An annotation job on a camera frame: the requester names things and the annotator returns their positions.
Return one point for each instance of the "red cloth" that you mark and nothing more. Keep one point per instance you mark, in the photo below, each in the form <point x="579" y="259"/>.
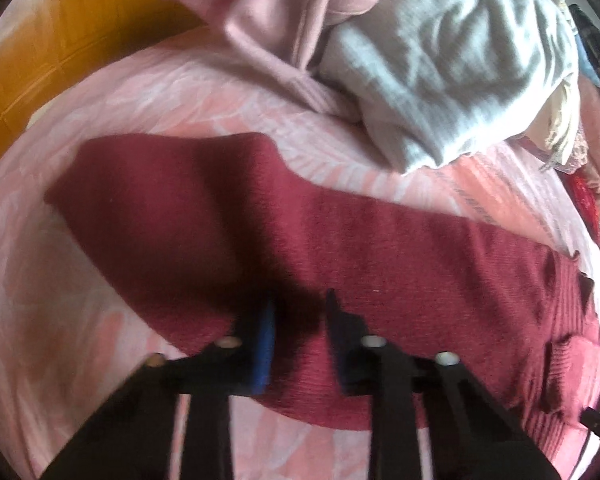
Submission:
<point x="585" y="200"/>

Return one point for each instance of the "pink garment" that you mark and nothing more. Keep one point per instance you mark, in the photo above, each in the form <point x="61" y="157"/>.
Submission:
<point x="285" y="5"/>

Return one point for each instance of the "cream cloth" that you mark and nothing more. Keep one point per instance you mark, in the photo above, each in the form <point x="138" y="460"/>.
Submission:
<point x="560" y="120"/>

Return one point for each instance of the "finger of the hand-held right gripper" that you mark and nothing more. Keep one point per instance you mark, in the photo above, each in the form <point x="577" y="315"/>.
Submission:
<point x="596" y="422"/>

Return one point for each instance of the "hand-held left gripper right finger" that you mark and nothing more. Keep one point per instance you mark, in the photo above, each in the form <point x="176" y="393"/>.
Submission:
<point x="341" y="350"/>

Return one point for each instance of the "maroon knitted garment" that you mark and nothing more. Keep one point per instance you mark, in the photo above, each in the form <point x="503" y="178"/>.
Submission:
<point x="360" y="240"/>

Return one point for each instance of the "white ribbed garment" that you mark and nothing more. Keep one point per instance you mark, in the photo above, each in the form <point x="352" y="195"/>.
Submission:
<point x="445" y="60"/>

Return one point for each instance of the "dark plaid cloth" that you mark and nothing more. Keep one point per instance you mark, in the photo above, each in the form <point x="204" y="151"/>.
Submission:
<point x="597" y="40"/>

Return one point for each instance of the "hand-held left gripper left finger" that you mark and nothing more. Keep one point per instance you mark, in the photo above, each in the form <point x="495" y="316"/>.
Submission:
<point x="263" y="350"/>

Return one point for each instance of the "pink leaf-print blanket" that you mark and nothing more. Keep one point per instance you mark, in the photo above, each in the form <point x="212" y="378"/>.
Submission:
<point x="80" y="310"/>

